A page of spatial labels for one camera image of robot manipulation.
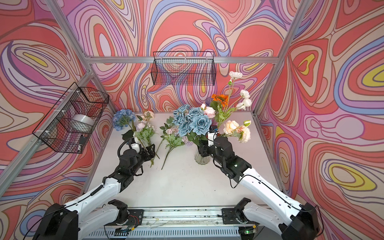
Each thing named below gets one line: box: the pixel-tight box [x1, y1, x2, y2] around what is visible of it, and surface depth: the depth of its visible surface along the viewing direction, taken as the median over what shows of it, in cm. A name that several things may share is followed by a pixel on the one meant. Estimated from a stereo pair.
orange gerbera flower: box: [211, 94, 229, 107], surface depth 70 cm
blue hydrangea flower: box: [112, 109, 136, 132], surface depth 107 cm
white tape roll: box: [70, 114, 95, 133], surface depth 73 cm
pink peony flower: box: [204, 106, 216, 119], surface depth 72 cm
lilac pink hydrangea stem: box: [160, 127, 193, 170], surface depth 95 cm
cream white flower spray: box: [218, 71, 253, 143], surface depth 68 cm
